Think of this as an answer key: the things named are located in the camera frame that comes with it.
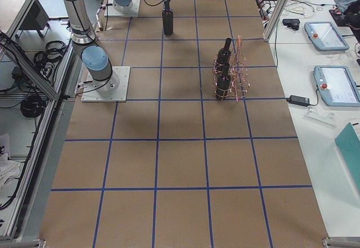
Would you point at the dark wine bottle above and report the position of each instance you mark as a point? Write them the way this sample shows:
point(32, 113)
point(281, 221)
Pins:
point(167, 17)
point(223, 83)

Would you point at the dark wine bottle far basket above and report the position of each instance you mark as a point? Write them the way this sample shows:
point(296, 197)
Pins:
point(223, 55)

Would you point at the black handheld device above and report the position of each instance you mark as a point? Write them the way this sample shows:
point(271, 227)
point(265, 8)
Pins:
point(291, 23)

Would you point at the far teach pendant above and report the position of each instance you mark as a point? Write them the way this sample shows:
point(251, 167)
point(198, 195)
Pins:
point(325, 36)

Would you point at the teach pendant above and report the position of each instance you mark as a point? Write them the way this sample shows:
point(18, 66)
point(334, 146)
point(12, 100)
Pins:
point(336, 86)
point(325, 36)

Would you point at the black power adapter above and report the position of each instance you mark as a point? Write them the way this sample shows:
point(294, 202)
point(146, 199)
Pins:
point(298, 100)

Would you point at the near teach pendant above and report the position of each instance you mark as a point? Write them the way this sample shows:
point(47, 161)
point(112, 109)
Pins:
point(336, 86)

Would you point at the teal folder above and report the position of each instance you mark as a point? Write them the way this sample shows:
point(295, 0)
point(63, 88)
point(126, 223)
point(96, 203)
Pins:
point(348, 144)

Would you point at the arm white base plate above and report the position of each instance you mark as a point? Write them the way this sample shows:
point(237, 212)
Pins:
point(112, 90)
point(123, 11)

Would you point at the copper wire bottle basket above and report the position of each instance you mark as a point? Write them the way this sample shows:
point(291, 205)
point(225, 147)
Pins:
point(239, 85)

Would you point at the aluminium frame post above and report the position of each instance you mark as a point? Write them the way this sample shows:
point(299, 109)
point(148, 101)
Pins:
point(273, 21)

